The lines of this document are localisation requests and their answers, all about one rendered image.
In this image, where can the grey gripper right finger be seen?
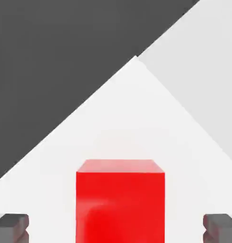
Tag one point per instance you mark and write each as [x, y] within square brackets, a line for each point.
[222, 229]

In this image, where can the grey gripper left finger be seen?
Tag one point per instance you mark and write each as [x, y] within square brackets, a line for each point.
[9, 229]

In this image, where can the small red cube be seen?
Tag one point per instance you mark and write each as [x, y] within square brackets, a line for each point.
[120, 205]

